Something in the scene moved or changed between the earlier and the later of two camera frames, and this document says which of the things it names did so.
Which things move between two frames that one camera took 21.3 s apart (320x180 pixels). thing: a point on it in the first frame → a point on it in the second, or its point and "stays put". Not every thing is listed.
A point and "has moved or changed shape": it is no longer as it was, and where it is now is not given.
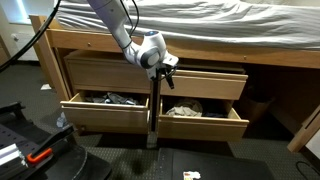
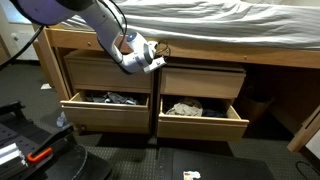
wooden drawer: (204, 85) has moved or changed shape
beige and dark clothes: (192, 108) stays put
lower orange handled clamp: (32, 159) stays put
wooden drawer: (200, 128) stays put
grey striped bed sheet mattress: (291, 24) stays put
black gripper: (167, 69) → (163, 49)
